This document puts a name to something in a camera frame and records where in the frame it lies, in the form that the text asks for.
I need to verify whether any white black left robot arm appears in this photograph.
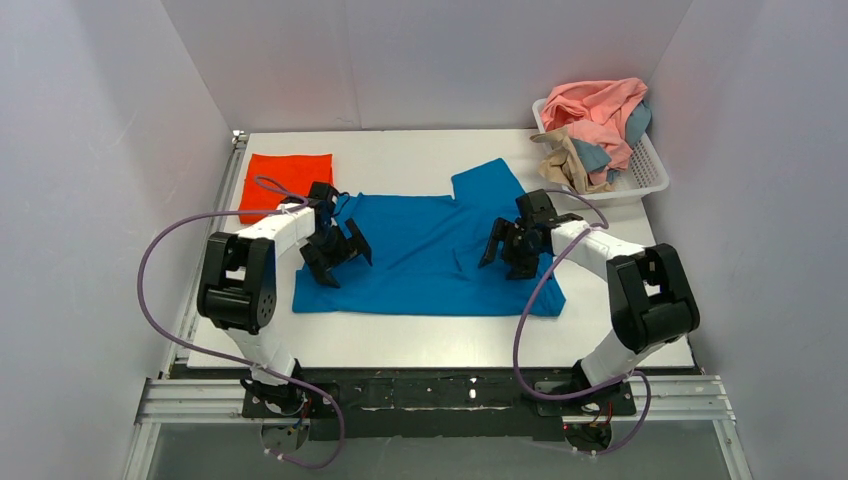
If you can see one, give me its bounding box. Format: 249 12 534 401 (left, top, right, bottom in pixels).
197 207 372 387

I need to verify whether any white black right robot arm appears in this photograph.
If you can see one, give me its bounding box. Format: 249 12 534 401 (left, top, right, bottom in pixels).
479 216 700 400

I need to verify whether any folded orange t shirt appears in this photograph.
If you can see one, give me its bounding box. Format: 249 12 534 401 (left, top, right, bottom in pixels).
239 154 334 211

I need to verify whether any beige t shirt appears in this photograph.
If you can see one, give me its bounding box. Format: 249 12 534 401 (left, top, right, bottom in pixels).
530 127 613 195

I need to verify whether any grey blue t shirt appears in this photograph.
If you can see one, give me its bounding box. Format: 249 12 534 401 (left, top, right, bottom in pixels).
572 102 652 185

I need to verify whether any white plastic laundry basket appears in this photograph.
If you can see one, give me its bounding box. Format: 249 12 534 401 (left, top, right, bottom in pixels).
532 99 669 206

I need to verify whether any pink t shirt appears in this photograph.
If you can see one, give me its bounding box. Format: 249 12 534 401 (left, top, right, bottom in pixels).
540 77 649 188

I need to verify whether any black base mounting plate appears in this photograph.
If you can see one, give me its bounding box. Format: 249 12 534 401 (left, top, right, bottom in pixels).
240 368 637 444

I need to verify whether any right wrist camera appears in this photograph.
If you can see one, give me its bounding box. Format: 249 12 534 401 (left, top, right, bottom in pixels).
515 189 583 230

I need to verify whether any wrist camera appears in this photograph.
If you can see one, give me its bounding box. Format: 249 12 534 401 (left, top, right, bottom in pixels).
515 189 583 230
281 181 351 218

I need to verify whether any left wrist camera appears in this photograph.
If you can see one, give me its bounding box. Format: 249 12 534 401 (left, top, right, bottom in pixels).
281 181 351 218

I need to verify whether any aluminium frame rail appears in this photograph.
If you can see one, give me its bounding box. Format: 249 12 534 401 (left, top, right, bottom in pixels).
124 375 752 479

